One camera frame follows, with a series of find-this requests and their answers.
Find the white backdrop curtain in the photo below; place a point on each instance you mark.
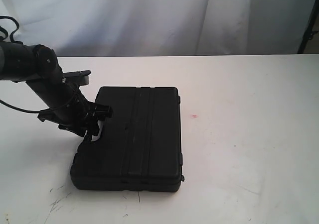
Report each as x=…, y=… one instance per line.
x=161, y=27

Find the black stand pole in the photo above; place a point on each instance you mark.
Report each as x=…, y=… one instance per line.
x=311, y=12

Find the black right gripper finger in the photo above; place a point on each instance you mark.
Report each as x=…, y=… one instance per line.
x=93, y=129

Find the black plastic carrying case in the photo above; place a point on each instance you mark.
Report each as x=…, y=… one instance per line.
x=139, y=148

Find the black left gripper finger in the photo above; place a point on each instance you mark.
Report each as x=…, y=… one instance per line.
x=99, y=112

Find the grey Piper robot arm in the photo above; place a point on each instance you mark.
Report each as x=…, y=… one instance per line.
x=38, y=67

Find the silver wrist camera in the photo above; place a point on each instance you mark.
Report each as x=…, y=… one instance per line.
x=80, y=78

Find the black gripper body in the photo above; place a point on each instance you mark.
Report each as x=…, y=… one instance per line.
x=67, y=106

